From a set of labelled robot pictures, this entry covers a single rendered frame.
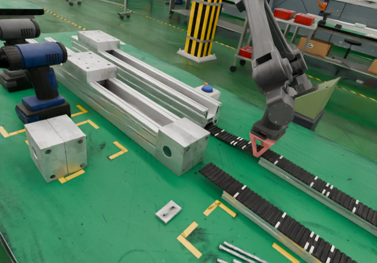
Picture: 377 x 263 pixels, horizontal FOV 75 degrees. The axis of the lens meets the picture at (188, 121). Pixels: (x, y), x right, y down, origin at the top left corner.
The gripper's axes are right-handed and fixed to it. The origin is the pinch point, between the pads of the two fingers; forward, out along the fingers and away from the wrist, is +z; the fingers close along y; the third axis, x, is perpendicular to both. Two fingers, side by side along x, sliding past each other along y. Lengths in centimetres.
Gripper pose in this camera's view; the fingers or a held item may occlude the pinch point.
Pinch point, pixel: (260, 150)
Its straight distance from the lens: 74.6
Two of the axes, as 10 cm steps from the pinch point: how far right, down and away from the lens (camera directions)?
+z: -1.7, 8.4, 5.2
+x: 7.4, 4.6, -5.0
